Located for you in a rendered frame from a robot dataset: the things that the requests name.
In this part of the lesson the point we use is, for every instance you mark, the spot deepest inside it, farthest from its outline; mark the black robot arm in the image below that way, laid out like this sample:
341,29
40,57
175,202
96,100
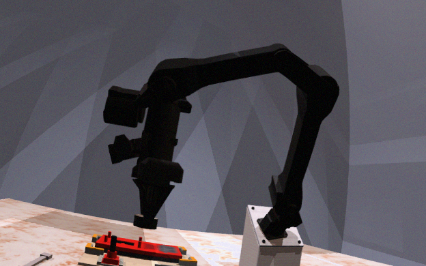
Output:
174,79

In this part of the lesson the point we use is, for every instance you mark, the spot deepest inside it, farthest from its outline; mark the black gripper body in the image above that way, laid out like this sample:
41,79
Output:
158,166

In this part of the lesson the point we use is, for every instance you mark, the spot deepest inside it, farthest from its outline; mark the black wheel with grey hub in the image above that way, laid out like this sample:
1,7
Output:
138,221

